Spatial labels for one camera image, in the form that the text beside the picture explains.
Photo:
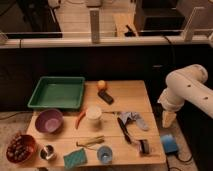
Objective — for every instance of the white horizontal rail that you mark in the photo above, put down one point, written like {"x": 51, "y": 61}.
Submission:
{"x": 104, "y": 41}

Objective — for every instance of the small metal cup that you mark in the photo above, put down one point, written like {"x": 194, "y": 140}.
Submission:
{"x": 47, "y": 153}

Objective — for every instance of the black rectangular block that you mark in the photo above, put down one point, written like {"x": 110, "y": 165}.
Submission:
{"x": 106, "y": 97}

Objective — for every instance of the orange fruit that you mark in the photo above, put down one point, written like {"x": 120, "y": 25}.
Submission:
{"x": 101, "y": 85}

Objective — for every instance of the purple bowl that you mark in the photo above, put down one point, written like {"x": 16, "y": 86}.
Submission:
{"x": 49, "y": 121}

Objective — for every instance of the black scrub brush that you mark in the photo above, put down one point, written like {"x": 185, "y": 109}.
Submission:
{"x": 144, "y": 146}

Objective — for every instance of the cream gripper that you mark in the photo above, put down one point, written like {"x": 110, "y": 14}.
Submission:
{"x": 168, "y": 118}

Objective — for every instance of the green plastic tray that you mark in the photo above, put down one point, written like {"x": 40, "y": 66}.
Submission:
{"x": 58, "y": 92}

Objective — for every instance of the grey blue cloth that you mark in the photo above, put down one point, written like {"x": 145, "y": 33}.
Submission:
{"x": 128, "y": 116}

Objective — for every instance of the teal sponge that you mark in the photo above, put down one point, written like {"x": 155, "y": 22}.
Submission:
{"x": 75, "y": 158}

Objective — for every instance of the white plastic cup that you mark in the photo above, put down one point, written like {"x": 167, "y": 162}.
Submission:
{"x": 93, "y": 115}

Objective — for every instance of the black handled brush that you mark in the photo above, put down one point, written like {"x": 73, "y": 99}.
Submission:
{"x": 124, "y": 130}

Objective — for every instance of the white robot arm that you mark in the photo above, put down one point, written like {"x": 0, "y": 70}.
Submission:
{"x": 185, "y": 84}

